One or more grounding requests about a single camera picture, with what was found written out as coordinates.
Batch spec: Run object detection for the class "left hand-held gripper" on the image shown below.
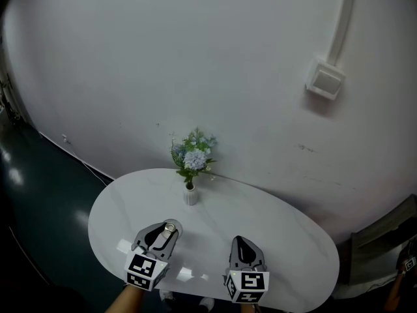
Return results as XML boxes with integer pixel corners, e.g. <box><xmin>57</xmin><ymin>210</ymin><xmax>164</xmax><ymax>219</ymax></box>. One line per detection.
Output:
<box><xmin>123</xmin><ymin>222</ymin><xmax>180</xmax><ymax>292</ymax></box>

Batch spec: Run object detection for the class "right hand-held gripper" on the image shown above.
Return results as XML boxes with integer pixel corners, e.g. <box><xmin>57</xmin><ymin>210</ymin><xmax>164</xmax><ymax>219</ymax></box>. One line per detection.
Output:
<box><xmin>223</xmin><ymin>235</ymin><xmax>271</xmax><ymax>305</ymax></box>

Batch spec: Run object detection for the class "small silver round object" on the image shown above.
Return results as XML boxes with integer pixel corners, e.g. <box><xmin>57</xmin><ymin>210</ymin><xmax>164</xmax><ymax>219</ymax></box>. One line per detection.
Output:
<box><xmin>162</xmin><ymin>218</ymin><xmax>184</xmax><ymax>241</ymax></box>

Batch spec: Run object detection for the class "person's left forearm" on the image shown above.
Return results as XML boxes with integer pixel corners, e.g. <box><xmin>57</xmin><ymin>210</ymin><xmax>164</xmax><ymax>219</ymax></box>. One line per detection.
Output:
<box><xmin>104</xmin><ymin>284</ymin><xmax>146</xmax><ymax>313</ymax></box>

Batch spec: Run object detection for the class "another person's forearm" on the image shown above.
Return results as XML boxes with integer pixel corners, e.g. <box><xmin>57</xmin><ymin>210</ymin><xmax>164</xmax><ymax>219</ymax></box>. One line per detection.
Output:
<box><xmin>384</xmin><ymin>271</ymin><xmax>405</xmax><ymax>311</ymax></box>

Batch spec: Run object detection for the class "white oval table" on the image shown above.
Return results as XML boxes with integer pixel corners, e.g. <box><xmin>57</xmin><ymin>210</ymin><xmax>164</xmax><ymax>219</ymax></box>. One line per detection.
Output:
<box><xmin>87</xmin><ymin>168</ymin><xmax>340</xmax><ymax>313</ymax></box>

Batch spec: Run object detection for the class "white ribbed vase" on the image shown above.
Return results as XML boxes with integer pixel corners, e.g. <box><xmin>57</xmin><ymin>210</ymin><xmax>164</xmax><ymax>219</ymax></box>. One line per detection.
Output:
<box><xmin>182</xmin><ymin>184</ymin><xmax>199</xmax><ymax>207</ymax></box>

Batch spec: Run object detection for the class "blue flower bouquet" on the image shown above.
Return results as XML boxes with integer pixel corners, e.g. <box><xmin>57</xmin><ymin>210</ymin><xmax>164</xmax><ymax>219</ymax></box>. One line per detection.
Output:
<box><xmin>171</xmin><ymin>127</ymin><xmax>218</xmax><ymax>188</ymax></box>

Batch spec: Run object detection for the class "dark grey cabinet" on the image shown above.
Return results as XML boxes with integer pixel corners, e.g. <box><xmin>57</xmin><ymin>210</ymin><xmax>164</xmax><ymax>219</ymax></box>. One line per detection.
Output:
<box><xmin>345</xmin><ymin>194</ymin><xmax>417</xmax><ymax>286</ymax></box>

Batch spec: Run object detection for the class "black metal stand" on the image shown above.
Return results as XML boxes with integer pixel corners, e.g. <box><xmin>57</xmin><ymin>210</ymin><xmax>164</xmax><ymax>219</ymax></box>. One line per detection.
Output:
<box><xmin>0</xmin><ymin>72</ymin><xmax>20</xmax><ymax>124</ymax></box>

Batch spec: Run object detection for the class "white power cable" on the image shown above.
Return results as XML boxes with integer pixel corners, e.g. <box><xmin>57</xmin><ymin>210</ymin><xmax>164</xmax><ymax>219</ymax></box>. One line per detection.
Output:
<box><xmin>66</xmin><ymin>140</ymin><xmax>112</xmax><ymax>186</ymax></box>

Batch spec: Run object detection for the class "white wall switch box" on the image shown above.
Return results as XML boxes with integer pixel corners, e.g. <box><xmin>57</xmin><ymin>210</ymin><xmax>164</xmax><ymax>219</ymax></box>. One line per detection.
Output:
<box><xmin>305</xmin><ymin>57</ymin><xmax>346</xmax><ymax>100</ymax></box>

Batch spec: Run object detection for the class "white wall cable conduit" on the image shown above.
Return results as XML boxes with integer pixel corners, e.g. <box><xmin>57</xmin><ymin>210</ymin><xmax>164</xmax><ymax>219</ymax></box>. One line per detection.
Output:
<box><xmin>327</xmin><ymin>0</ymin><xmax>358</xmax><ymax>67</ymax></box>

